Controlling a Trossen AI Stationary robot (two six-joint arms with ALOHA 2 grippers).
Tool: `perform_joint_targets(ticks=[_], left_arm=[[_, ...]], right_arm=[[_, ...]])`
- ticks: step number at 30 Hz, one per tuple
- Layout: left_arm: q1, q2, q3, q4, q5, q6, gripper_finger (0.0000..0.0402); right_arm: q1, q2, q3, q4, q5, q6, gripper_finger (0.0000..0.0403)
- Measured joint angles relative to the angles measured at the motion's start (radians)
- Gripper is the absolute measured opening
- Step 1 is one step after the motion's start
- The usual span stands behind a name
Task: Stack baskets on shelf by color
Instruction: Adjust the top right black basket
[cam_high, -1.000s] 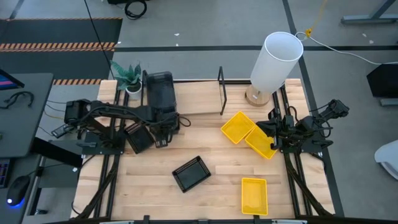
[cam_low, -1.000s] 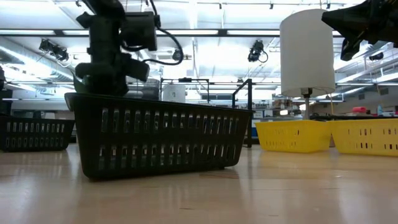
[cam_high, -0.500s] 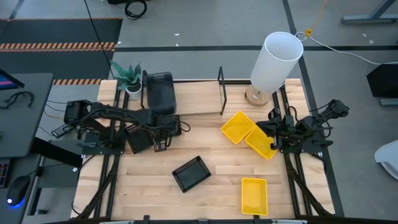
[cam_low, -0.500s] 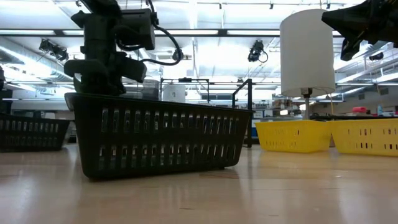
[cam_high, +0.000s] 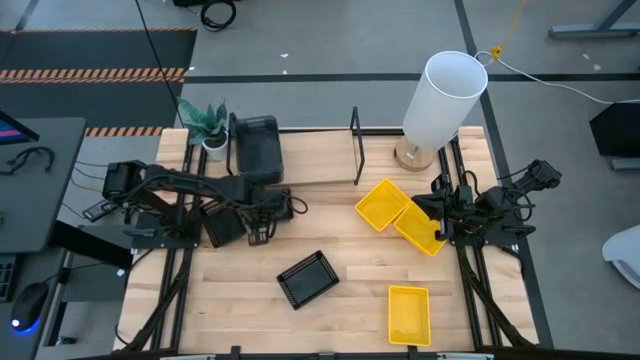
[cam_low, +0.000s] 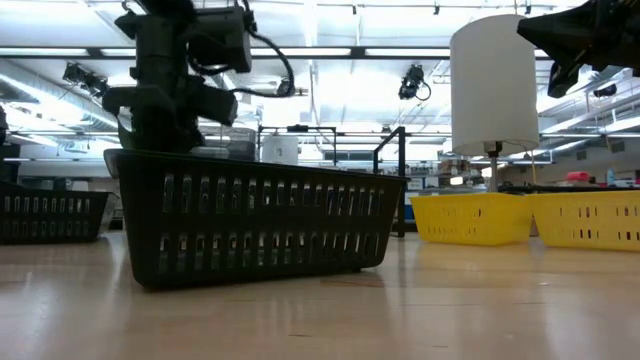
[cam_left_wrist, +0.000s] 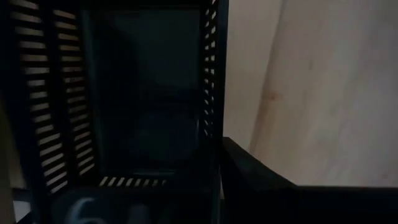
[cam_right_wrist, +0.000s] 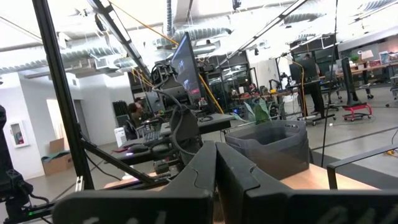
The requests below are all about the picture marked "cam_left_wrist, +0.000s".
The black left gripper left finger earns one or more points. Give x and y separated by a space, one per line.
140 205

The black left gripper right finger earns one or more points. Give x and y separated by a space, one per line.
280 202

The black slatted plastic basket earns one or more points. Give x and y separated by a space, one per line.
146 93

